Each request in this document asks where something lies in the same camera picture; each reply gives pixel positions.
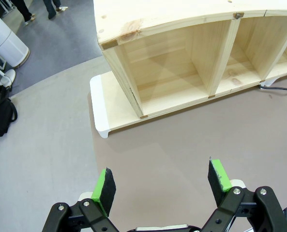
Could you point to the white cylindrical air purifier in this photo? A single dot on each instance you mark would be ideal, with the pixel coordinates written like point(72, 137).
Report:
point(5, 43)

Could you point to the white riser with wooden top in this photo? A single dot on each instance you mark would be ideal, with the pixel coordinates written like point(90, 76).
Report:
point(99, 108)

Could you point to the person in blue shirt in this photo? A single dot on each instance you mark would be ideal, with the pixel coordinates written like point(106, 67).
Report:
point(51, 8)

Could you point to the white floor stand base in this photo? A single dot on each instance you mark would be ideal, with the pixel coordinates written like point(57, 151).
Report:
point(7, 77)

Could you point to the four-compartment pine wood shelf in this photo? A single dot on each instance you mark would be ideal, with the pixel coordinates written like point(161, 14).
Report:
point(172, 26)

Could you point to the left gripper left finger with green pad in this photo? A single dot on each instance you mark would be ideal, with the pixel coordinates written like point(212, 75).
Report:
point(107, 191)

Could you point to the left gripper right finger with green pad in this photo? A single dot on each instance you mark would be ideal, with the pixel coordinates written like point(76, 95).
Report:
point(222, 183)

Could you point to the black backpack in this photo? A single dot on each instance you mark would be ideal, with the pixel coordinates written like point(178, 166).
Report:
point(0, 116)

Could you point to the person's legs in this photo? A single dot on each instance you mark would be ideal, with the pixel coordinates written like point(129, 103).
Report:
point(24, 9)

